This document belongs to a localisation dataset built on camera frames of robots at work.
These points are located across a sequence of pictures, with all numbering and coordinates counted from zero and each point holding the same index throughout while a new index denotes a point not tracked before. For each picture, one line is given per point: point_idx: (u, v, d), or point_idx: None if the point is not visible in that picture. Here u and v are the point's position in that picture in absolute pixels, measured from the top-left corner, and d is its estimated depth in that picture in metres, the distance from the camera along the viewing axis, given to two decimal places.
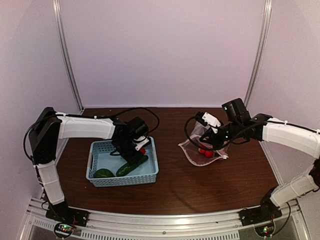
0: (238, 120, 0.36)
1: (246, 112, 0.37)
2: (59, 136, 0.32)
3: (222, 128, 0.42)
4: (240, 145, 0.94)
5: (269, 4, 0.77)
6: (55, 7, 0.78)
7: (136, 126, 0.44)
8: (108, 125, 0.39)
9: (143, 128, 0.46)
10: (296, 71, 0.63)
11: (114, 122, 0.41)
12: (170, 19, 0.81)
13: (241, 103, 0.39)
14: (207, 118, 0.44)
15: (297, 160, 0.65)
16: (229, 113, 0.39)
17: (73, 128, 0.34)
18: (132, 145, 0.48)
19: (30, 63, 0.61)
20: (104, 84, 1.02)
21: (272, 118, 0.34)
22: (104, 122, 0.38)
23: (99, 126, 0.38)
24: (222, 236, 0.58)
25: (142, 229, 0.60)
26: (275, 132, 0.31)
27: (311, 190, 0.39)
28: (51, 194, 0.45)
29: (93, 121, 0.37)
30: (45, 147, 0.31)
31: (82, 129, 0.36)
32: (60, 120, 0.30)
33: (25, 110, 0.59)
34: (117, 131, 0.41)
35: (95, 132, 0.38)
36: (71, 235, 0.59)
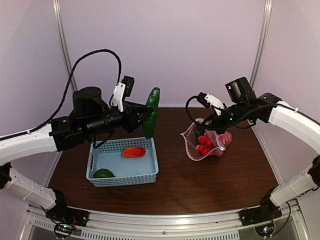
0: (245, 101, 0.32)
1: (251, 92, 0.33)
2: None
3: (226, 110, 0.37)
4: (240, 145, 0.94)
5: (269, 4, 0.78)
6: (55, 7, 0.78)
7: (78, 110, 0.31)
8: (43, 138, 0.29)
9: (87, 103, 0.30)
10: (295, 71, 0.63)
11: (53, 128, 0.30)
12: (170, 19, 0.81)
13: (247, 80, 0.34)
14: (210, 98, 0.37)
15: (298, 159, 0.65)
16: (233, 92, 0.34)
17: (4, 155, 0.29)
18: (104, 120, 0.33)
19: (31, 64, 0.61)
20: (104, 85, 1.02)
21: (281, 102, 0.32)
22: (39, 136, 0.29)
23: (36, 142, 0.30)
24: (222, 236, 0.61)
25: (142, 229, 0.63)
26: (284, 118, 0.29)
27: (311, 189, 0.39)
28: (42, 201, 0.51)
29: (25, 138, 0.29)
30: None
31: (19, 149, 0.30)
32: None
33: (25, 110, 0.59)
34: (63, 138, 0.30)
35: (36, 147, 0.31)
36: (71, 235, 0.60)
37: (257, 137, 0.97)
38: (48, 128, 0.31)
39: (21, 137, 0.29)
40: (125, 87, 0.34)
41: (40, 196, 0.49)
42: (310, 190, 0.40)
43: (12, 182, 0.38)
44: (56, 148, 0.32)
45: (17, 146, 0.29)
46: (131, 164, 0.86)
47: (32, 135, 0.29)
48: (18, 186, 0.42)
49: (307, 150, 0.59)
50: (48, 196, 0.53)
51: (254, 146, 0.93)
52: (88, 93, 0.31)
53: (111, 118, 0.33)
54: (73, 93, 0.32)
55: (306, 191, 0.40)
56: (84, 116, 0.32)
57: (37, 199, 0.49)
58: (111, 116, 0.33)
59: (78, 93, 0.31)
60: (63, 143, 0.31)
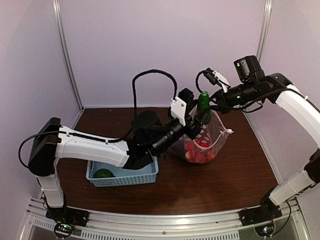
0: (254, 77, 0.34)
1: (261, 71, 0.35)
2: (56, 154, 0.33)
3: (234, 90, 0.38)
4: (241, 145, 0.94)
5: (269, 5, 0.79)
6: (56, 7, 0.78)
7: (141, 138, 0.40)
8: (120, 153, 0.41)
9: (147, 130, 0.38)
10: (294, 71, 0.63)
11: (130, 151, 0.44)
12: (170, 19, 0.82)
13: (256, 60, 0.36)
14: (217, 74, 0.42)
15: (299, 157, 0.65)
16: (242, 70, 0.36)
17: (79, 152, 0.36)
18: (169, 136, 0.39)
19: (32, 64, 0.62)
20: (104, 85, 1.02)
21: (292, 85, 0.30)
22: (116, 150, 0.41)
23: (110, 153, 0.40)
24: (222, 236, 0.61)
25: (142, 230, 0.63)
26: (292, 103, 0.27)
27: (309, 187, 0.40)
28: (51, 200, 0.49)
29: (105, 148, 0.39)
30: (39, 164, 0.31)
31: (92, 154, 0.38)
32: (58, 140, 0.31)
33: (26, 110, 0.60)
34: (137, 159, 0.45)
35: (105, 157, 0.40)
36: (71, 235, 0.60)
37: (256, 137, 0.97)
38: (123, 146, 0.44)
39: (101, 145, 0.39)
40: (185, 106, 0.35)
41: (58, 194, 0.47)
42: (308, 187, 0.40)
43: (52, 175, 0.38)
44: (119, 163, 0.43)
45: (94, 150, 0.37)
46: None
47: (111, 147, 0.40)
48: (50, 180, 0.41)
49: (307, 148, 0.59)
50: (61, 195, 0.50)
51: (254, 146, 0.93)
52: (147, 123, 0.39)
53: (172, 131, 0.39)
54: (133, 125, 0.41)
55: (304, 188, 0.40)
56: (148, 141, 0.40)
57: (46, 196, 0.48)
58: (173, 130, 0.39)
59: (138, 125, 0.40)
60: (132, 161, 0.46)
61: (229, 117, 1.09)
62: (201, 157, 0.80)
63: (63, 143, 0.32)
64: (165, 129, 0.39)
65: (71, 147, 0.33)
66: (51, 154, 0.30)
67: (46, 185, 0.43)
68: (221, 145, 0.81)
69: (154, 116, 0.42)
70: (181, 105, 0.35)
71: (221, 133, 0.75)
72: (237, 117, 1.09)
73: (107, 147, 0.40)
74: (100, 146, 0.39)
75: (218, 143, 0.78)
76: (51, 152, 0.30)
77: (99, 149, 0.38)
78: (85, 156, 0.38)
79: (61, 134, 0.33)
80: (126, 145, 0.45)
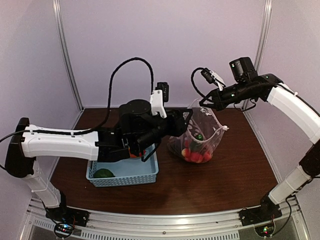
0: (246, 77, 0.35)
1: (254, 71, 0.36)
2: (26, 154, 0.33)
3: (229, 89, 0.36)
4: (241, 145, 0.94)
5: (269, 4, 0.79)
6: (56, 7, 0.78)
7: (124, 128, 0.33)
8: (86, 145, 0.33)
9: (135, 120, 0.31)
10: (294, 70, 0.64)
11: (101, 141, 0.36)
12: (170, 20, 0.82)
13: (250, 61, 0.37)
14: (214, 74, 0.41)
15: (298, 156, 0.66)
16: (236, 70, 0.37)
17: (45, 148, 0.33)
18: (154, 131, 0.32)
19: (32, 64, 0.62)
20: (104, 85, 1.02)
21: (282, 83, 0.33)
22: (80, 142, 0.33)
23: (76, 146, 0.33)
24: (222, 236, 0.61)
25: (142, 230, 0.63)
26: (282, 100, 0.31)
27: (305, 183, 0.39)
28: (46, 199, 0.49)
29: (69, 140, 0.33)
30: (16, 165, 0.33)
31: (58, 148, 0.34)
32: (20, 140, 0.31)
33: (26, 110, 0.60)
34: (108, 152, 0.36)
35: (73, 151, 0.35)
36: (71, 235, 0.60)
37: (256, 137, 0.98)
38: (93, 137, 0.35)
39: (64, 137, 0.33)
40: (162, 92, 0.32)
41: (48, 194, 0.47)
42: (305, 183, 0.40)
43: (33, 175, 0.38)
44: (94, 156, 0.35)
45: (58, 144, 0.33)
46: (131, 164, 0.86)
47: (76, 139, 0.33)
48: (35, 180, 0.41)
49: (307, 148, 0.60)
50: (55, 195, 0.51)
51: (254, 146, 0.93)
52: (136, 110, 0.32)
53: (159, 127, 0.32)
54: (121, 108, 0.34)
55: (301, 184, 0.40)
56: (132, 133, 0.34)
57: (42, 196, 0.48)
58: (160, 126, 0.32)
59: (125, 109, 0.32)
60: (105, 154, 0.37)
61: (229, 117, 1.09)
62: (197, 156, 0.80)
63: (23, 142, 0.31)
64: (154, 122, 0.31)
65: (32, 144, 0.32)
66: (19, 154, 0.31)
67: (34, 185, 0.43)
68: (217, 144, 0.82)
69: (146, 103, 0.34)
70: (159, 91, 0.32)
71: (216, 131, 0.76)
72: (238, 117, 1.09)
73: (71, 139, 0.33)
74: (63, 139, 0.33)
75: (213, 141, 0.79)
76: (18, 152, 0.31)
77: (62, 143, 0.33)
78: (54, 152, 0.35)
79: (24, 133, 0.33)
80: (98, 135, 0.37)
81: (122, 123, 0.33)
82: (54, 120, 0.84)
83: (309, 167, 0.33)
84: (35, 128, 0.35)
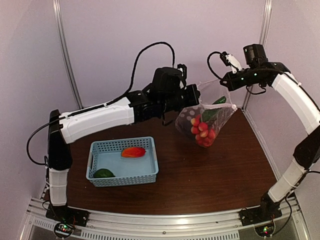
0: (256, 62, 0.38)
1: (264, 58, 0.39)
2: (68, 140, 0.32)
3: (241, 71, 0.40)
4: (241, 145, 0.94)
5: (269, 4, 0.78)
6: (55, 7, 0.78)
7: (160, 87, 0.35)
8: (122, 110, 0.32)
9: (172, 79, 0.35)
10: (294, 70, 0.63)
11: (134, 102, 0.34)
12: (170, 20, 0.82)
13: (262, 49, 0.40)
14: (230, 57, 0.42)
15: None
16: (248, 55, 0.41)
17: (84, 128, 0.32)
18: (176, 98, 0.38)
19: (31, 64, 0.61)
20: (104, 85, 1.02)
21: (289, 72, 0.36)
22: (116, 108, 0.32)
23: (113, 115, 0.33)
24: (222, 236, 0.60)
25: (141, 229, 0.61)
26: (285, 87, 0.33)
27: (302, 177, 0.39)
28: (52, 195, 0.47)
29: (105, 111, 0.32)
30: (58, 153, 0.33)
31: (95, 123, 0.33)
32: (59, 126, 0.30)
33: (26, 110, 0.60)
34: (143, 110, 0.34)
35: (111, 121, 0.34)
36: (71, 235, 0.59)
37: (256, 137, 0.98)
38: (125, 101, 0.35)
39: (99, 111, 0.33)
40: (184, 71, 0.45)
41: (63, 191, 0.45)
42: (301, 178, 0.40)
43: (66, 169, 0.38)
44: (132, 120, 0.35)
45: (95, 119, 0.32)
46: (131, 164, 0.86)
47: (111, 108, 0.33)
48: (61, 175, 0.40)
49: None
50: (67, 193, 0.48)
51: (254, 146, 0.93)
52: (172, 71, 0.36)
53: (183, 95, 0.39)
54: (158, 70, 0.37)
55: (298, 179, 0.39)
56: (165, 92, 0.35)
57: (55, 193, 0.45)
58: (184, 94, 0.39)
59: (164, 69, 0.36)
60: (141, 114, 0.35)
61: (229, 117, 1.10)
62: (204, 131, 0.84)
63: (63, 128, 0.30)
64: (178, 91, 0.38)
65: (72, 128, 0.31)
66: (61, 141, 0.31)
67: (55, 181, 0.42)
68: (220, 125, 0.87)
69: (170, 68, 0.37)
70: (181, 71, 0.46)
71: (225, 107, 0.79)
72: (237, 117, 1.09)
73: (106, 109, 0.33)
74: (99, 112, 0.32)
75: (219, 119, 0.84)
76: (60, 138, 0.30)
77: (98, 116, 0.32)
78: (93, 128, 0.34)
79: (60, 120, 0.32)
80: (128, 100, 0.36)
81: (159, 83, 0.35)
82: None
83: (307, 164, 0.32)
84: (69, 112, 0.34)
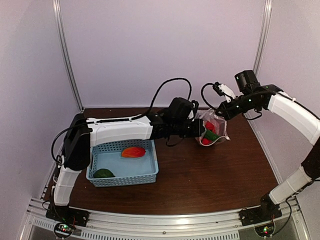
0: (249, 88, 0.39)
1: (256, 83, 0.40)
2: (91, 143, 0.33)
3: (234, 99, 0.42)
4: (241, 145, 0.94)
5: (269, 4, 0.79)
6: (56, 7, 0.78)
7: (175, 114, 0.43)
8: (145, 126, 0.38)
9: (185, 109, 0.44)
10: (294, 70, 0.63)
11: (154, 121, 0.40)
12: (170, 20, 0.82)
13: (254, 74, 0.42)
14: (222, 87, 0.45)
15: (297, 156, 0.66)
16: (240, 82, 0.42)
17: (108, 135, 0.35)
18: (183, 126, 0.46)
19: (31, 64, 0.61)
20: (104, 85, 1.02)
21: (282, 92, 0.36)
22: (140, 124, 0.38)
23: (136, 129, 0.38)
24: (223, 236, 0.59)
25: (142, 229, 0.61)
26: (281, 105, 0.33)
27: (307, 186, 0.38)
28: (55, 195, 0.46)
29: (131, 124, 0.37)
30: (77, 156, 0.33)
31: (119, 132, 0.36)
32: (90, 129, 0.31)
33: (26, 110, 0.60)
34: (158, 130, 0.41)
35: (131, 134, 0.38)
36: (71, 235, 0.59)
37: (256, 137, 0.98)
38: (145, 120, 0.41)
39: (126, 123, 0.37)
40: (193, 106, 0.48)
41: (68, 191, 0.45)
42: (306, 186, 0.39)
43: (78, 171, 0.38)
44: (147, 136, 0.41)
45: (121, 129, 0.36)
46: (131, 164, 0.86)
47: (135, 123, 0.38)
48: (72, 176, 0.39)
49: (306, 148, 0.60)
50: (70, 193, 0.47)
51: (254, 146, 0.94)
52: (187, 102, 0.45)
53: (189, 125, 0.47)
54: (176, 98, 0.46)
55: (302, 186, 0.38)
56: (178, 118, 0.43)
57: (60, 193, 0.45)
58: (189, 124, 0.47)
59: (181, 100, 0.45)
60: (156, 132, 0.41)
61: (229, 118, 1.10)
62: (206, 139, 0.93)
63: (93, 131, 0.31)
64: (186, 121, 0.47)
65: (100, 133, 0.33)
66: (88, 144, 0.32)
67: (63, 182, 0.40)
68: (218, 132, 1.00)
69: (185, 100, 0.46)
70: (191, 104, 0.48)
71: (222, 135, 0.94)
72: (237, 118, 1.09)
73: (131, 123, 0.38)
74: (125, 124, 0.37)
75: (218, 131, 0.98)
76: (88, 141, 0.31)
77: (126, 127, 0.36)
78: (114, 137, 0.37)
79: (89, 125, 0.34)
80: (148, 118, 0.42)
81: (176, 109, 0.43)
82: (54, 120, 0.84)
83: (310, 170, 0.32)
84: (98, 119, 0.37)
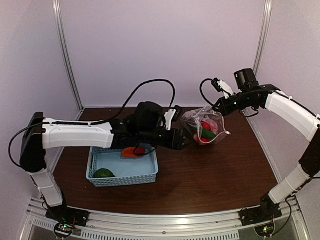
0: (247, 87, 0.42)
1: (254, 82, 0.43)
2: (43, 146, 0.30)
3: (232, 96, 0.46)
4: (241, 145, 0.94)
5: (269, 4, 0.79)
6: (56, 7, 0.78)
7: (140, 122, 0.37)
8: (104, 133, 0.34)
9: (150, 115, 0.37)
10: (294, 70, 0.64)
11: (115, 129, 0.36)
12: (170, 20, 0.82)
13: (252, 73, 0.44)
14: (221, 84, 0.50)
15: (297, 156, 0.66)
16: (240, 80, 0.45)
17: (62, 139, 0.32)
18: (155, 134, 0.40)
19: (31, 64, 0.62)
20: (104, 85, 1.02)
21: (279, 91, 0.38)
22: (100, 130, 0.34)
23: (94, 135, 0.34)
24: (222, 236, 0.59)
25: (141, 229, 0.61)
26: (278, 104, 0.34)
27: (306, 183, 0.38)
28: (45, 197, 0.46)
29: (88, 129, 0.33)
30: (29, 158, 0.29)
31: (74, 137, 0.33)
32: (42, 130, 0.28)
33: (26, 110, 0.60)
34: (120, 140, 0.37)
35: (90, 140, 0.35)
36: (71, 235, 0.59)
37: (257, 137, 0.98)
38: (108, 127, 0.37)
39: (84, 128, 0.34)
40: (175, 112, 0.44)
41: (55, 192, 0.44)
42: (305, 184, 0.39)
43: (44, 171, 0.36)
44: (108, 145, 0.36)
45: (77, 133, 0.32)
46: (131, 164, 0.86)
47: (94, 128, 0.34)
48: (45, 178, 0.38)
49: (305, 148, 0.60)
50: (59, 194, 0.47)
51: (254, 146, 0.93)
52: (155, 106, 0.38)
53: (161, 135, 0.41)
54: (142, 103, 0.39)
55: (301, 184, 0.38)
56: (143, 127, 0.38)
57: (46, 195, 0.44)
58: (161, 133, 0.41)
59: (148, 104, 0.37)
60: (118, 142, 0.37)
61: (229, 118, 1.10)
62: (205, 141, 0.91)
63: (45, 133, 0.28)
64: (156, 129, 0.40)
65: (52, 135, 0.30)
66: (40, 146, 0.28)
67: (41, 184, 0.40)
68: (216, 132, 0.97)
69: (153, 104, 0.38)
70: (173, 111, 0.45)
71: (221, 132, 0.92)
72: (237, 118, 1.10)
73: (90, 128, 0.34)
74: (83, 128, 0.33)
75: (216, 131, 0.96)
76: (40, 143, 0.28)
77: (82, 132, 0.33)
78: (69, 142, 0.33)
79: (43, 125, 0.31)
80: (110, 125, 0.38)
81: (140, 116, 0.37)
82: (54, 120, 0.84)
83: (308, 166, 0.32)
84: (54, 119, 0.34)
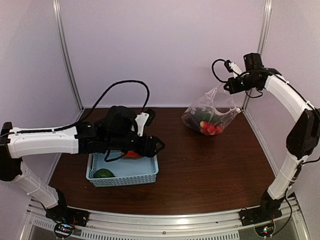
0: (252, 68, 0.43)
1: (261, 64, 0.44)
2: (12, 156, 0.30)
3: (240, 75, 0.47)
4: (241, 145, 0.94)
5: (269, 4, 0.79)
6: (56, 7, 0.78)
7: (110, 126, 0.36)
8: (68, 139, 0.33)
9: (122, 120, 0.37)
10: (294, 70, 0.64)
11: (81, 133, 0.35)
12: (169, 20, 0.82)
13: (259, 57, 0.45)
14: (233, 64, 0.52)
15: None
16: (247, 62, 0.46)
17: (29, 147, 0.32)
18: (126, 138, 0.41)
19: (31, 64, 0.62)
20: (103, 85, 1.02)
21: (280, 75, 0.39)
22: (63, 137, 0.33)
23: (59, 142, 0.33)
24: (223, 236, 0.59)
25: (142, 229, 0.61)
26: (276, 85, 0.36)
27: (297, 171, 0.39)
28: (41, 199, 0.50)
29: (52, 136, 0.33)
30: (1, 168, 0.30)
31: (41, 145, 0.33)
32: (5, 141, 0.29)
33: (26, 110, 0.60)
34: (87, 142, 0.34)
35: (58, 146, 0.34)
36: (71, 235, 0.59)
37: (256, 137, 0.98)
38: (73, 131, 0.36)
39: (48, 135, 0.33)
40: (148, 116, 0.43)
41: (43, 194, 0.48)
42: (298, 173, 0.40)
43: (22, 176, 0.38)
44: (76, 151, 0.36)
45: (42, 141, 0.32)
46: (131, 164, 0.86)
47: (58, 134, 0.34)
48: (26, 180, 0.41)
49: None
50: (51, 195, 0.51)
51: (254, 146, 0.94)
52: (127, 111, 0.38)
53: (132, 139, 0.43)
54: (114, 107, 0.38)
55: (293, 173, 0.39)
56: (114, 131, 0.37)
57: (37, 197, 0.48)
58: (132, 138, 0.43)
59: (120, 108, 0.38)
60: (85, 145, 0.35)
61: None
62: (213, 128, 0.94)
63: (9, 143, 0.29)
64: (129, 134, 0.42)
65: (17, 145, 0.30)
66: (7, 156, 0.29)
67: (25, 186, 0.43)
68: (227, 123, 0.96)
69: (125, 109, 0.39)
70: (145, 115, 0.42)
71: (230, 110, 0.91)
72: (237, 118, 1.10)
73: (55, 134, 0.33)
74: (47, 135, 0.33)
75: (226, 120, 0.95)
76: (6, 154, 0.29)
77: (46, 139, 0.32)
78: (37, 150, 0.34)
79: (8, 135, 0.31)
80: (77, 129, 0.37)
81: (110, 120, 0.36)
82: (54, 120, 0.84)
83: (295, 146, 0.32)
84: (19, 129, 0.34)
